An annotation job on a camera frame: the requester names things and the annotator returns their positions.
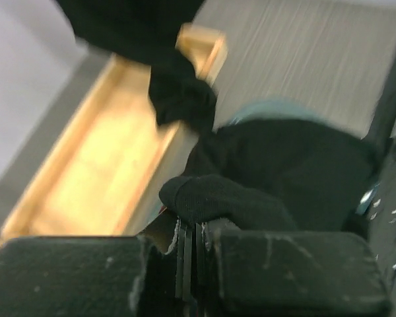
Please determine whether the wooden clothes rack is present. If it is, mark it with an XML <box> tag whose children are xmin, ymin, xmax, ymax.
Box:
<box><xmin>0</xmin><ymin>24</ymin><xmax>228</xmax><ymax>258</ymax></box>

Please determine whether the blue plastic tub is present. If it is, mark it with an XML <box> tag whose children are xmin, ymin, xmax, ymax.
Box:
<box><xmin>145</xmin><ymin>97</ymin><xmax>380</xmax><ymax>225</ymax></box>

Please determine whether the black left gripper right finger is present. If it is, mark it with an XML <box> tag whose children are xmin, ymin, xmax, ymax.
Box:
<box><xmin>197</xmin><ymin>219</ymin><xmax>391</xmax><ymax>316</ymax></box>

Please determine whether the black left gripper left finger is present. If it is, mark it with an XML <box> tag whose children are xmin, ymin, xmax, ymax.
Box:
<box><xmin>0</xmin><ymin>211</ymin><xmax>197</xmax><ymax>316</ymax></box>

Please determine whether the black tank top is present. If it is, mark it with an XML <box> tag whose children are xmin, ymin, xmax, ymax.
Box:
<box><xmin>57</xmin><ymin>0</ymin><xmax>216</xmax><ymax>134</ymax></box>
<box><xmin>158</xmin><ymin>118</ymin><xmax>380</xmax><ymax>232</ymax></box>

